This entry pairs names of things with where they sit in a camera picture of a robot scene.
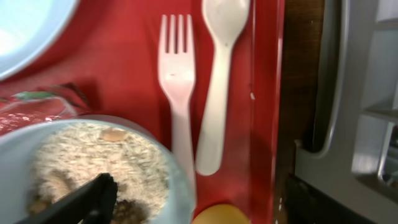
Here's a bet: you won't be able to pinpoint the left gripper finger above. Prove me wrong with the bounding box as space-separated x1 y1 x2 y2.
17 173 118 224

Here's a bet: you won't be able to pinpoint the rice and food scraps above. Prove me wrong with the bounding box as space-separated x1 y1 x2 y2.
28 123 169 223

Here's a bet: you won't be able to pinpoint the light blue bowl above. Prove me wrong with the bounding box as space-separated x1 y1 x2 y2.
1 115 196 224

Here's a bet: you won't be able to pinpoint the red snack wrapper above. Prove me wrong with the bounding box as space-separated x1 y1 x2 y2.
1 83 91 136

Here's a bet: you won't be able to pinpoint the yellow cup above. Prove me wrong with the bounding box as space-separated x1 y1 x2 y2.
192 204 251 224

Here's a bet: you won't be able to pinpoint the light blue plate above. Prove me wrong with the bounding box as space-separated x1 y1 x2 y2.
1 0 80 80

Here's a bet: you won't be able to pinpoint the grey dishwasher rack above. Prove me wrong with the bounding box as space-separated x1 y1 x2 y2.
295 0 397 223

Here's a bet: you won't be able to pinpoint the red serving tray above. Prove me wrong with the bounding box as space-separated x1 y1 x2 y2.
1 0 284 223

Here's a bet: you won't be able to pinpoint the white plastic fork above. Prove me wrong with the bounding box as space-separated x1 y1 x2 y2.
158 14 197 197

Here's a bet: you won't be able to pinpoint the white plastic spoon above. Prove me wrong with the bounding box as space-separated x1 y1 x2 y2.
195 0 251 176

